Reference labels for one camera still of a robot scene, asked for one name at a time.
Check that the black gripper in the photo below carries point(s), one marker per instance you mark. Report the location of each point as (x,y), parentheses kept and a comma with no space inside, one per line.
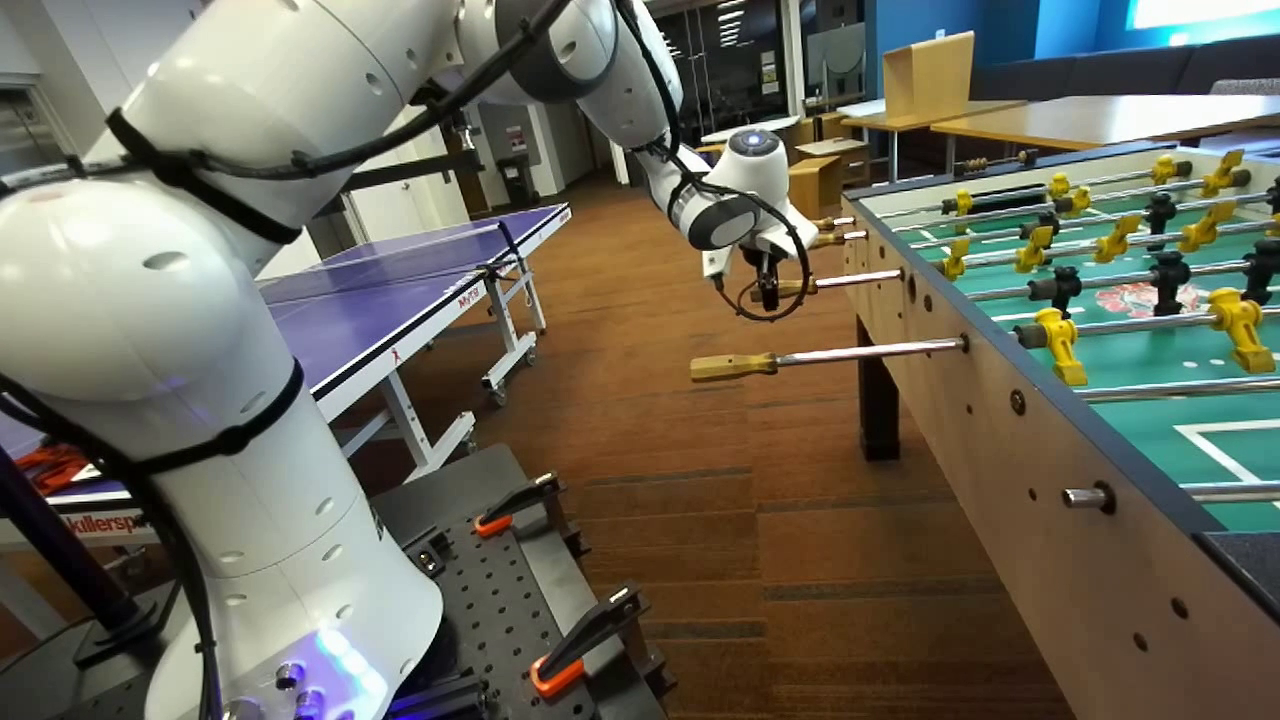
(764,259)

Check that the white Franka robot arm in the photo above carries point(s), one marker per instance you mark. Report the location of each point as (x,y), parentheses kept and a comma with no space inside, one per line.
(200,332)

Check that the foosball rod two yellow players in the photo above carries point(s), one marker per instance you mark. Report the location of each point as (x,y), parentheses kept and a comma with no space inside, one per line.
(843,237)

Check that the foosball rod five black players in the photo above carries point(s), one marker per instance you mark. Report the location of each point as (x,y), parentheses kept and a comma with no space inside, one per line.
(1062,285)

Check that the foosball rod three black players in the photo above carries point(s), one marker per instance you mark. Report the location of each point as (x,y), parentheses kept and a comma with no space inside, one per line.
(1161,208)
(1084,496)

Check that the wooden foosball table green field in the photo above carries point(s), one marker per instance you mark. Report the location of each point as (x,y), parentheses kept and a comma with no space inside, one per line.
(1066,572)

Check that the foosball rod two black players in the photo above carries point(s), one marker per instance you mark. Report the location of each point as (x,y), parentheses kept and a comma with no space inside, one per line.
(1173,391)

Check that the small cardboard box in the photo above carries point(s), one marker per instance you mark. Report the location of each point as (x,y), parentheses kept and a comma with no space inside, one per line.
(814,184)

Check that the wooden desk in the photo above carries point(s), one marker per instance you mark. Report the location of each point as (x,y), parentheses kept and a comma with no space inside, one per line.
(867,116)
(1123,120)

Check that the glass office partition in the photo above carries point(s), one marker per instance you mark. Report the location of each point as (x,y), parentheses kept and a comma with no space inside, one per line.
(746,62)

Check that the open cardboard box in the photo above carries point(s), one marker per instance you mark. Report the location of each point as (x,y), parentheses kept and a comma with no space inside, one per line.
(930,78)

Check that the purple ping pong table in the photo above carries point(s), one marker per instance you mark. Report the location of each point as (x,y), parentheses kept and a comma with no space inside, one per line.
(400,283)

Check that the dark sofa bench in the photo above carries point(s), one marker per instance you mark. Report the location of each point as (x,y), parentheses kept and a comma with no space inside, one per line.
(1146,69)

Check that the bright window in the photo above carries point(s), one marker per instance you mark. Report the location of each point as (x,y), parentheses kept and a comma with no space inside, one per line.
(1203,9)

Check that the white box red lettering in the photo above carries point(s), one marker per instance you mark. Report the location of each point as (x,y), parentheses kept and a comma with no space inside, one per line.
(100,527)

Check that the black tripod stand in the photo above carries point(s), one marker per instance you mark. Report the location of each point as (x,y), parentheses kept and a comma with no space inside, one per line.
(65,563)

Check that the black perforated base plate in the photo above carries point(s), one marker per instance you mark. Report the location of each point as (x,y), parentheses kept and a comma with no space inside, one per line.
(492,613)

